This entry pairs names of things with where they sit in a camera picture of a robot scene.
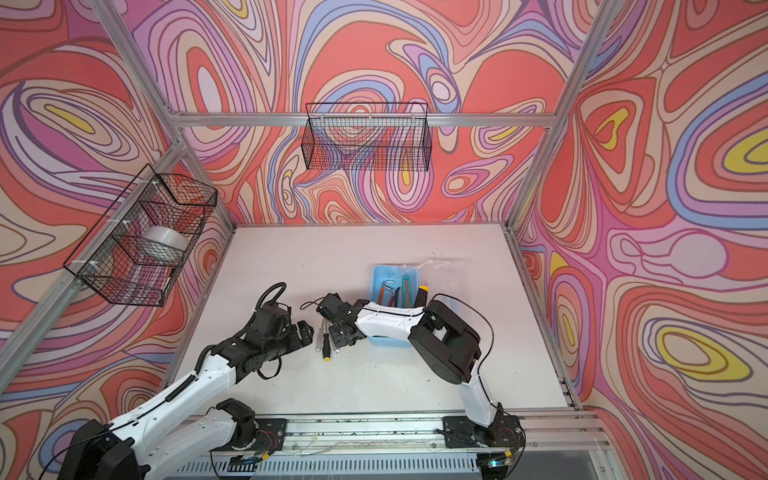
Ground black wire basket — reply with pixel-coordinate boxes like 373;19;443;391
301;101;432;172
63;165;218;307

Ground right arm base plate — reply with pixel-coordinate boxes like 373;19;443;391
435;415;526;451

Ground silver tape roll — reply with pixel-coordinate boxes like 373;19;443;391
142;225;189;251

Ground black wire basket left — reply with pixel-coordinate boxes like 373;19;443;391
63;165;218;307

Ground aluminium front rail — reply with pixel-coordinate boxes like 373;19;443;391
113;410;619;475

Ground clear handled tester screwdriver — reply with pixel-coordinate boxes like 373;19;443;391
323;333;340;359

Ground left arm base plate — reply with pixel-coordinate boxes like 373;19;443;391
213;417;288;454

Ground teal utility knife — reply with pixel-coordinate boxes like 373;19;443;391
401;275;413;308

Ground yellow black utility knife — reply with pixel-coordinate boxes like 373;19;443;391
414;285;429;308

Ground black yellow screwdriver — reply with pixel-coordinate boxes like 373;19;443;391
321;320;332;361

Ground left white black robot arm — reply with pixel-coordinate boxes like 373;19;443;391
57;303;314;479

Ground black wire basket back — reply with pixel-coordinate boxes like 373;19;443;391
301;101;432;172

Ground blue plastic tool box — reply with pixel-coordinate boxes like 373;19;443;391
367;265;422;348

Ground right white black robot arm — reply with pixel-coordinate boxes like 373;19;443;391
316;293;501;429

